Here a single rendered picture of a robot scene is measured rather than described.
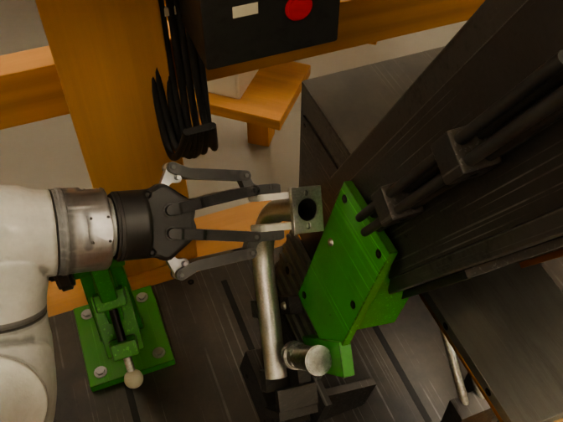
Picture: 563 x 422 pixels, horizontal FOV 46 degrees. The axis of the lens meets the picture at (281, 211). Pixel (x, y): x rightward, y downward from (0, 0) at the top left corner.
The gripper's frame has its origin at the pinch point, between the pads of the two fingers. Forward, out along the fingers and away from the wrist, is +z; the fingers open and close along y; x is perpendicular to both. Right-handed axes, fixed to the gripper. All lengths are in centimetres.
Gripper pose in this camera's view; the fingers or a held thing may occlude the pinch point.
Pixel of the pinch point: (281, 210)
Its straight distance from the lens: 79.0
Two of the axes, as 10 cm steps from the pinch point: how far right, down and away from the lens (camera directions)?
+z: 9.0, -0.8, 4.3
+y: -0.7, -10.0, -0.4
